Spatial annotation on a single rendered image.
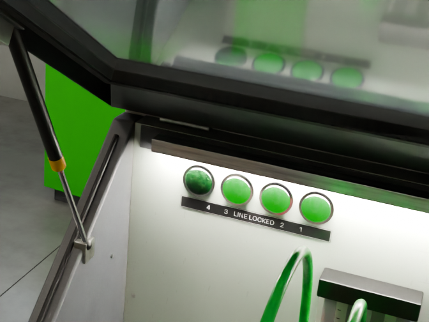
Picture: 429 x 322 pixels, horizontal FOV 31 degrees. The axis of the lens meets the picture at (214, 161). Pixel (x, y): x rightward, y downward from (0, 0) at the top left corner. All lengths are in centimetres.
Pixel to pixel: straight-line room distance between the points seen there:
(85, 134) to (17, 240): 61
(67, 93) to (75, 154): 32
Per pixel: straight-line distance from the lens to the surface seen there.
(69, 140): 403
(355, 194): 109
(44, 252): 377
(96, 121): 390
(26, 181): 449
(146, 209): 123
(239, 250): 120
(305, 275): 105
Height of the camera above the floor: 185
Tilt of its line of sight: 22 degrees down
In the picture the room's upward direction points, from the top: 6 degrees clockwise
